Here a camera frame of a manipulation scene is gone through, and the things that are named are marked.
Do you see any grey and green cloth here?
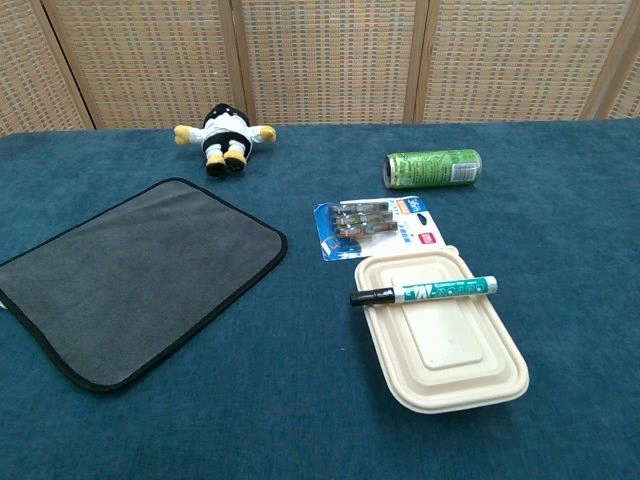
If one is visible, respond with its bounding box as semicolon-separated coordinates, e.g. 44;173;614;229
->
0;177;290;393

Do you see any blue clip blister pack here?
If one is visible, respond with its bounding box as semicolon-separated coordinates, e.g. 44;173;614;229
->
312;195;447;263

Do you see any green white marker pen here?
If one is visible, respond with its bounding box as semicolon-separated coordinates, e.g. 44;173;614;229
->
349;275;499;308

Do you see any green drink can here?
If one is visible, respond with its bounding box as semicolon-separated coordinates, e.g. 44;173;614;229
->
383;148;484;191

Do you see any black white plush toy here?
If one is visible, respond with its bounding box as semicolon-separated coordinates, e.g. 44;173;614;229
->
173;102;278;178

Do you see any cream lidded food box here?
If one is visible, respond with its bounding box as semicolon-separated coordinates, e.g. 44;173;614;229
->
353;244;531;415

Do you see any woven wicker folding screen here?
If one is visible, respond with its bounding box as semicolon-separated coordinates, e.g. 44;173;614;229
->
0;0;640;137

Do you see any blue table cover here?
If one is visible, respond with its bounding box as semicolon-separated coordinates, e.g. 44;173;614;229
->
0;118;640;480

